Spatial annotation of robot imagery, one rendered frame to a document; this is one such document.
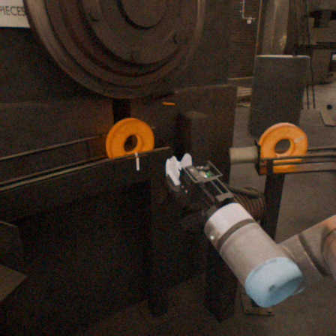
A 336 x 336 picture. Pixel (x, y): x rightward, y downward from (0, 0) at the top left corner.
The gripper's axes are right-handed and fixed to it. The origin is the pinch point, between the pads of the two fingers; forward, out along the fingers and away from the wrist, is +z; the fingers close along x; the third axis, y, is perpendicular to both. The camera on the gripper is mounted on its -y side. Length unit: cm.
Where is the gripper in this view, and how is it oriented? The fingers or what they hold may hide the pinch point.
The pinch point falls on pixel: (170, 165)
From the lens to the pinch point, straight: 72.1
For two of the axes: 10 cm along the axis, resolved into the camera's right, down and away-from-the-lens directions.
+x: -8.6, 2.0, -4.7
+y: 1.6, -7.7, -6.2
